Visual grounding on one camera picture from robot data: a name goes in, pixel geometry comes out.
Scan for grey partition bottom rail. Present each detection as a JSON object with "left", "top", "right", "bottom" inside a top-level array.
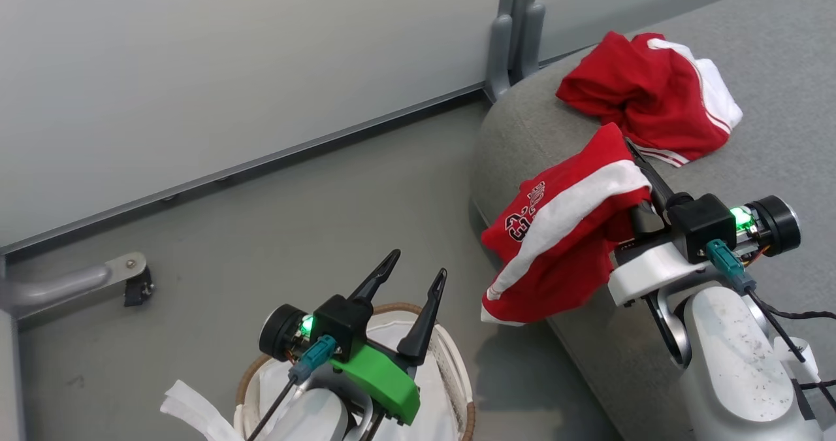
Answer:
[{"left": 0, "top": 82, "right": 488, "bottom": 256}]

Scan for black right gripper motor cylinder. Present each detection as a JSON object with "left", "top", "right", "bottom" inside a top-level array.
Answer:
[{"left": 737, "top": 195, "right": 802, "bottom": 257}]

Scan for teal left camera cable connector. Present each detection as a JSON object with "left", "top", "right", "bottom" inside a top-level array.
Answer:
[{"left": 288, "top": 335, "right": 338, "bottom": 385}]

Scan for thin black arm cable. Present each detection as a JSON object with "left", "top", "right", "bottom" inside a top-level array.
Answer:
[
  {"left": 747, "top": 289, "right": 836, "bottom": 416},
  {"left": 246, "top": 377, "right": 300, "bottom": 441}
]

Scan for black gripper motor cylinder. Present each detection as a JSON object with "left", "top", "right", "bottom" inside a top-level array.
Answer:
[
  {"left": 737, "top": 195, "right": 802, "bottom": 257},
  {"left": 258, "top": 303, "right": 313, "bottom": 363}
]

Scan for grey partition foot bar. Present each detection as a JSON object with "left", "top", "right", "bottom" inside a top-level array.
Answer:
[{"left": 0, "top": 252, "right": 148, "bottom": 319}]

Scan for grey fabric sofa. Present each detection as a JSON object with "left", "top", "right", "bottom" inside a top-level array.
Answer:
[{"left": 471, "top": 0, "right": 836, "bottom": 441}]

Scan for teal camera cable connector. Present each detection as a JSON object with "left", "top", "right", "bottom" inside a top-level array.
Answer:
[
  {"left": 288, "top": 335, "right": 338, "bottom": 385},
  {"left": 705, "top": 239, "right": 758, "bottom": 295}
]

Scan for teal right camera cable connector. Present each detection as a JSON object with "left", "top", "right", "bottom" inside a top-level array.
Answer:
[{"left": 705, "top": 239, "right": 758, "bottom": 295}]

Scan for grey partition foot bracket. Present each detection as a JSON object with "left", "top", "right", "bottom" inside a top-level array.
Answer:
[
  {"left": 484, "top": 14, "right": 514, "bottom": 102},
  {"left": 520, "top": 1, "right": 547, "bottom": 80}
]

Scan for woven wicker laundry basket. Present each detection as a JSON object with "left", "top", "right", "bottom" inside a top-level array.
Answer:
[{"left": 234, "top": 302, "right": 477, "bottom": 441}]

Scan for black caster wheel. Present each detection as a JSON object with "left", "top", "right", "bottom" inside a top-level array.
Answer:
[{"left": 123, "top": 267, "right": 155, "bottom": 308}]

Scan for red jersey with white band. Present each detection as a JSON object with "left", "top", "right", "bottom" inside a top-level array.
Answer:
[{"left": 481, "top": 122, "right": 654, "bottom": 327}]

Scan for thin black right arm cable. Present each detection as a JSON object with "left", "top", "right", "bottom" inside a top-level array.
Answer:
[{"left": 747, "top": 289, "right": 836, "bottom": 416}]

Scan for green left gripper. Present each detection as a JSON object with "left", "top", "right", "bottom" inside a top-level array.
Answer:
[{"left": 329, "top": 249, "right": 449, "bottom": 426}]

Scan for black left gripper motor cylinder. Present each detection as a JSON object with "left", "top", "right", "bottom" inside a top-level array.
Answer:
[{"left": 258, "top": 303, "right": 313, "bottom": 363}]

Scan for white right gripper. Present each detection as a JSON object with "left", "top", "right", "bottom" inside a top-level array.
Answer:
[{"left": 607, "top": 137, "right": 714, "bottom": 308}]

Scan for red shorts with white stripes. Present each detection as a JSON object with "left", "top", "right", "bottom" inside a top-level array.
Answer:
[{"left": 556, "top": 31, "right": 744, "bottom": 168}]

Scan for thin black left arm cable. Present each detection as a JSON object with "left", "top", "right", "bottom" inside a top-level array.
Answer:
[{"left": 246, "top": 377, "right": 300, "bottom": 441}]

